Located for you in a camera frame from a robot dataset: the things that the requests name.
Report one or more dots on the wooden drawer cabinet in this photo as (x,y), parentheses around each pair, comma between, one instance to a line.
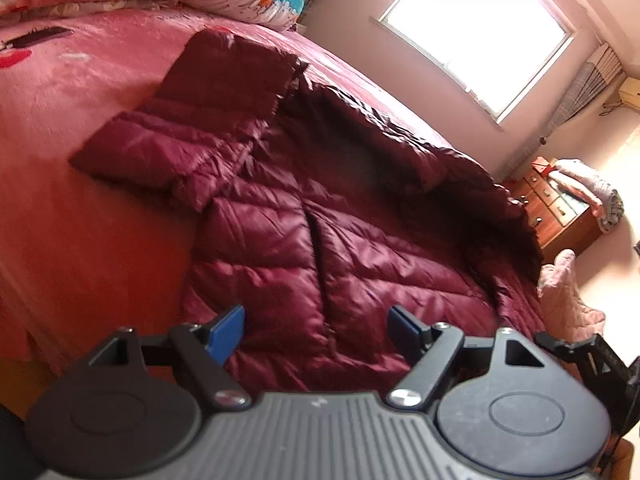
(555,230)

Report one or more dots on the pink folded blanket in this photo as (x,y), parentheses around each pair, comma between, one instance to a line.
(575,175)

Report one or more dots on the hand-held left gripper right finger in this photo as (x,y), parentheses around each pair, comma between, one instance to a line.
(405,327)

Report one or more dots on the wall air conditioner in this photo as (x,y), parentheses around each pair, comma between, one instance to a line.
(631,92)

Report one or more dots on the maroon down jacket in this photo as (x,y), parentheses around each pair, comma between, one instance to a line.
(350,260)

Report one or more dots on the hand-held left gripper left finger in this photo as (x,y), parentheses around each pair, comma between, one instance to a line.
(227,332)

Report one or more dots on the pinkish tan padded jacket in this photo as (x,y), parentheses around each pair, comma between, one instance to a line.
(565,300)

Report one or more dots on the blue flat box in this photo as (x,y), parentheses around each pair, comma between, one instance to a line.
(577,205)

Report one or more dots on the pink bed with heart blanket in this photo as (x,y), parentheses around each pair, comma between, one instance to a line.
(75,110)

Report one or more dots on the red box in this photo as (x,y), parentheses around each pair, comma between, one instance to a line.
(542,165)

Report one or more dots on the bedroom window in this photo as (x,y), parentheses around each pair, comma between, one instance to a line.
(475,35)

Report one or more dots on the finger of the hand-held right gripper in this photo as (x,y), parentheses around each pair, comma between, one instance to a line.
(560,342)

